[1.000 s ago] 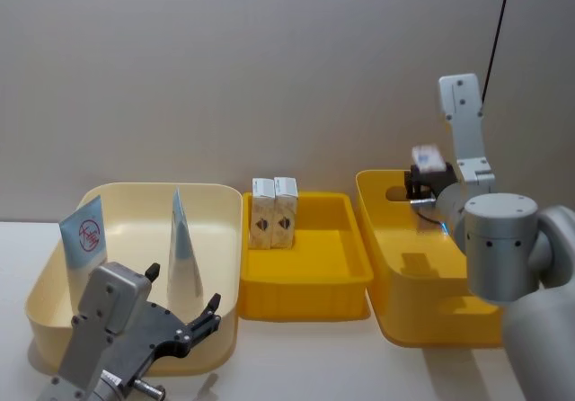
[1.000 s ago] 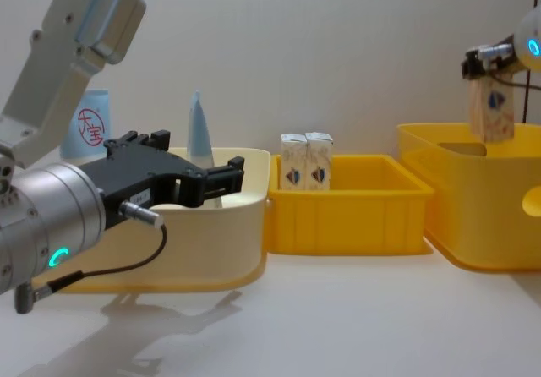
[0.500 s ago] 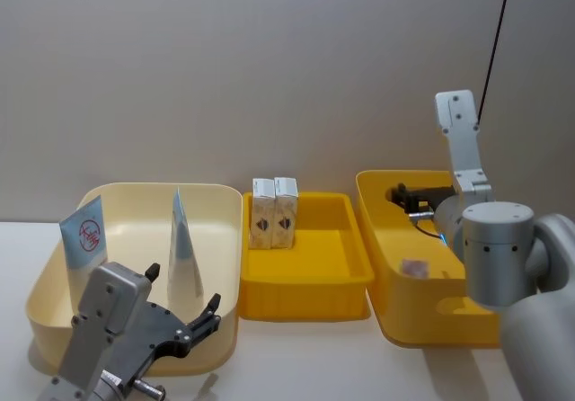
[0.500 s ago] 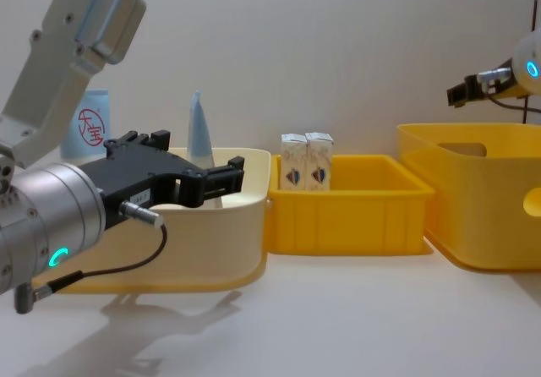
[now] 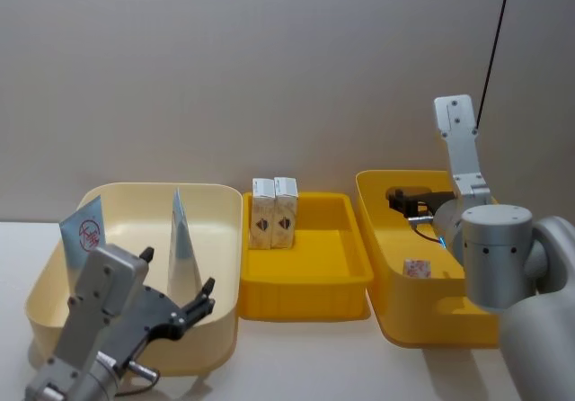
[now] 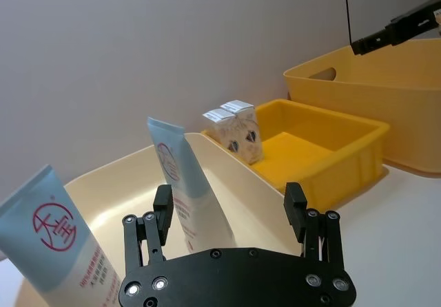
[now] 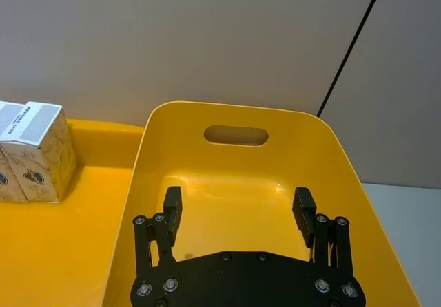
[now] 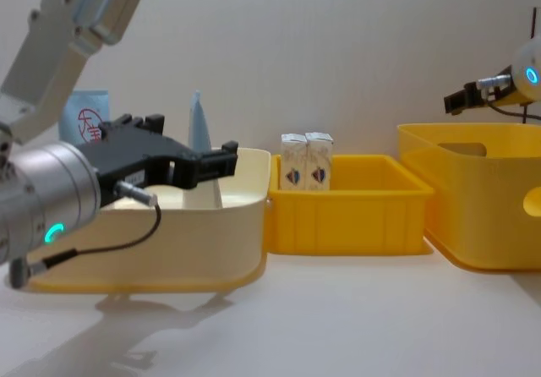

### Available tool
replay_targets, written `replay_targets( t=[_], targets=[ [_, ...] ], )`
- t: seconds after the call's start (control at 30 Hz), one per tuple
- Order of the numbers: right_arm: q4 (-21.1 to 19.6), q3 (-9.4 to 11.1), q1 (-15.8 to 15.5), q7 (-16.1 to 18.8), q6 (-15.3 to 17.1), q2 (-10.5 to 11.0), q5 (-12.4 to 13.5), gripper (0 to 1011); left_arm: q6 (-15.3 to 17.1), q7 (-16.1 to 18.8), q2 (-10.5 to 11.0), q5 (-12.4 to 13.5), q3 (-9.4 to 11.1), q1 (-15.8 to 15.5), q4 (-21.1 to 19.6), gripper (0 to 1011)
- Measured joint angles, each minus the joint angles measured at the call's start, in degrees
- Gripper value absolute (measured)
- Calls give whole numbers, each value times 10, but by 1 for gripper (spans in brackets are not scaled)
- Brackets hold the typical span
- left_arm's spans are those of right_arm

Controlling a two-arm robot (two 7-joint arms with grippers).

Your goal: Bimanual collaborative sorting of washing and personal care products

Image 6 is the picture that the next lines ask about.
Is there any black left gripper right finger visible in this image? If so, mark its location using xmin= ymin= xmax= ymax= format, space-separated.
xmin=283 ymin=182 xmax=346 ymax=271

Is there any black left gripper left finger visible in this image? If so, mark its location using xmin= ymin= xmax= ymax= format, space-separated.
xmin=123 ymin=184 xmax=174 ymax=271

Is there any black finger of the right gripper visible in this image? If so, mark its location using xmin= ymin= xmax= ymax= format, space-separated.
xmin=351 ymin=28 xmax=393 ymax=57

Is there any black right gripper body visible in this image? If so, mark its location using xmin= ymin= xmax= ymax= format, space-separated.
xmin=384 ymin=0 xmax=441 ymax=46

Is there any pale blue white cosmetic tube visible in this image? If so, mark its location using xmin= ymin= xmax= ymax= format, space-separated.
xmin=0 ymin=164 xmax=122 ymax=307
xmin=147 ymin=116 xmax=237 ymax=253

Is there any cream plastic bin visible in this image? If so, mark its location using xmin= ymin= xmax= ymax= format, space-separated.
xmin=13 ymin=132 xmax=305 ymax=307

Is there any large yellow plastic basket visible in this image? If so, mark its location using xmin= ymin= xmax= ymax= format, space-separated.
xmin=283 ymin=37 xmax=441 ymax=174

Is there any shallow yellow plastic tray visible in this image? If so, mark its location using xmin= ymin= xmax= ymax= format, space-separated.
xmin=201 ymin=98 xmax=391 ymax=210

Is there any small beige drink carton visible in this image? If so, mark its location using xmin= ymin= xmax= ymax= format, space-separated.
xmin=202 ymin=107 xmax=252 ymax=165
xmin=220 ymin=98 xmax=266 ymax=162

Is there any thin black cable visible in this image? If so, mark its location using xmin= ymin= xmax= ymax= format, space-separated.
xmin=343 ymin=0 xmax=353 ymax=45

